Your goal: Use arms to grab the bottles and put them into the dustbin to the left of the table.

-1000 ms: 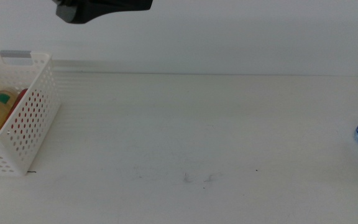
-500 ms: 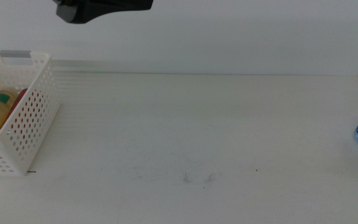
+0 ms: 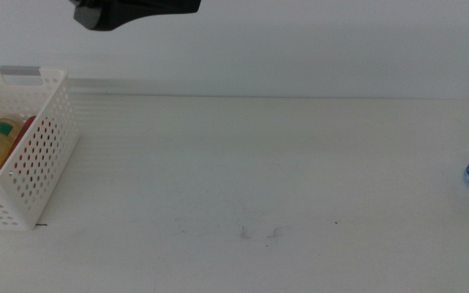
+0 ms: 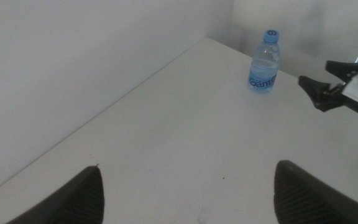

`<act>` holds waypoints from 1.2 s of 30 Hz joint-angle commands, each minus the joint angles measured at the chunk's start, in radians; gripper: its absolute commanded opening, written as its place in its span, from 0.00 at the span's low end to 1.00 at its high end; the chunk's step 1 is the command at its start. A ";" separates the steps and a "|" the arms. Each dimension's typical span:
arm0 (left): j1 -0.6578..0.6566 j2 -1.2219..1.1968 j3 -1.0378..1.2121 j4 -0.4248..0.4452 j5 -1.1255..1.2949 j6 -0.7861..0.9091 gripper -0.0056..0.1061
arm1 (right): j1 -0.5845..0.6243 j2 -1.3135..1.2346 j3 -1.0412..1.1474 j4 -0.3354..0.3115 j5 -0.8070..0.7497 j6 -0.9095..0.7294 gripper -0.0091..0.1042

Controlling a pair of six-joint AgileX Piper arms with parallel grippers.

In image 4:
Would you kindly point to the clear water bottle blue label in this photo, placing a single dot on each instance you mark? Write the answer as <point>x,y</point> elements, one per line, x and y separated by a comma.
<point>263,68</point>

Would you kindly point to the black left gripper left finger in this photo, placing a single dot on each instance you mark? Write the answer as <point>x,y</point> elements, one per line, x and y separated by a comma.
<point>79,199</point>

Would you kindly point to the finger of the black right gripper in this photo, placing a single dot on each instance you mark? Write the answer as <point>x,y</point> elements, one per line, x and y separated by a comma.
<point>343,68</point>
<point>319,93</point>

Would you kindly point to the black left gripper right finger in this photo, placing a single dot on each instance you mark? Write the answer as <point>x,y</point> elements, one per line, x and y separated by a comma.
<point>303,199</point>

